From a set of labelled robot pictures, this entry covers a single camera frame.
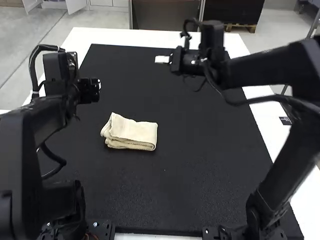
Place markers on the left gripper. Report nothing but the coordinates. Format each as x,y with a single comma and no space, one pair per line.
87,91

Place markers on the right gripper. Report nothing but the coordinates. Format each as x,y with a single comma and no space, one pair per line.
190,62

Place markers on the pale towel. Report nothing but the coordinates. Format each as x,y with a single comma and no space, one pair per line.
130,132

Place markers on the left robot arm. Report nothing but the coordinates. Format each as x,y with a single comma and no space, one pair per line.
20,140

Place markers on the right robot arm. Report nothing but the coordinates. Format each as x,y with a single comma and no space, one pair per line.
275,62

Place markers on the brown cabinet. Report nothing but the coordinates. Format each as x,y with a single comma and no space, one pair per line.
165,15

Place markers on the wooden pallet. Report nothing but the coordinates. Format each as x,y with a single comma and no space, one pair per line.
240,27

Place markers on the dark board stack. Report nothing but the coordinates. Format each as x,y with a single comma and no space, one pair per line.
232,11

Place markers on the white cupboard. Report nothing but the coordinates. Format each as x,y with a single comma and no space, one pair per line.
72,6

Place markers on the black mat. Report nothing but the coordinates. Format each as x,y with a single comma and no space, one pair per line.
175,150

